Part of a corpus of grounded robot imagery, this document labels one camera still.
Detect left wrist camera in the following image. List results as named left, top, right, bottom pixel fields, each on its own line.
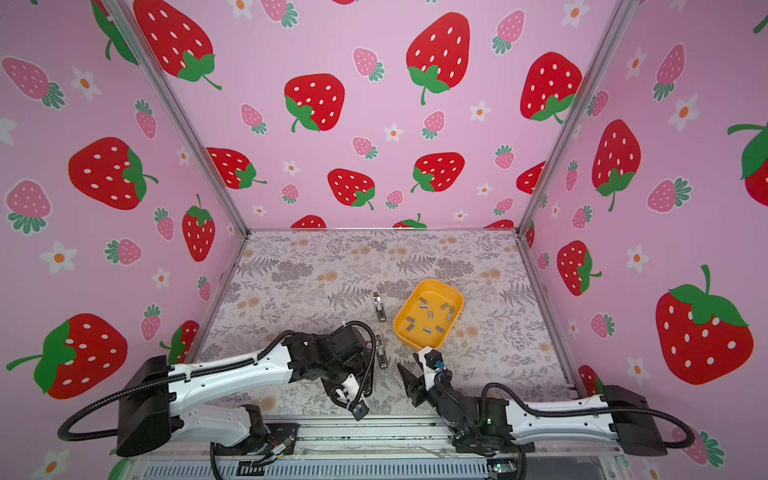
left=350, top=401, right=369, bottom=421

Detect yellow plastic tray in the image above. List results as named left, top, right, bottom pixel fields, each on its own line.
left=393, top=279, right=464, bottom=351

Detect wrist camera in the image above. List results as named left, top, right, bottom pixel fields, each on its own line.
left=415, top=347, right=445, bottom=383
left=350, top=401, right=369, bottom=421

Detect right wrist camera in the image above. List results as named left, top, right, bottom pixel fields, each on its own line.
left=415, top=347, right=445, bottom=383

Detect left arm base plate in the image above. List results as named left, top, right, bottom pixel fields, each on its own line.
left=231, top=423, right=300, bottom=456

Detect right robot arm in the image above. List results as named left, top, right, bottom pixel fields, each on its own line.
left=398, top=365, right=696, bottom=457

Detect aluminium front rail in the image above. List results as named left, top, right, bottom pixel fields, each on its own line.
left=118, top=415, right=632, bottom=479

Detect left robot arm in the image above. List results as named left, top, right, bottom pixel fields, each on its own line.
left=57, top=321, right=377, bottom=457

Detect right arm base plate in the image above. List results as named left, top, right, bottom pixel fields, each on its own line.
left=446, top=421, right=535, bottom=458

